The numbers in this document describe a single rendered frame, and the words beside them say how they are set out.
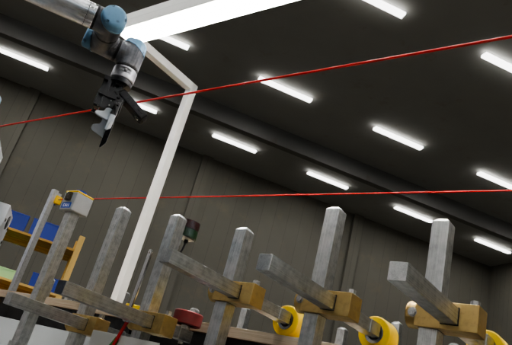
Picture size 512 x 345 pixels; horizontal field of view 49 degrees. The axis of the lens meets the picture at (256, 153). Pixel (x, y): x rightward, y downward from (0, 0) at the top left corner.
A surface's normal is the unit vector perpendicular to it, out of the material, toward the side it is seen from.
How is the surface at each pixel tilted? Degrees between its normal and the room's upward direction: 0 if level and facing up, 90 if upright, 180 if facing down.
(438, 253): 90
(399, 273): 90
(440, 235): 90
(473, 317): 90
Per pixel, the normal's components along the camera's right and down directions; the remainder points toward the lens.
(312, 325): -0.56, -0.47
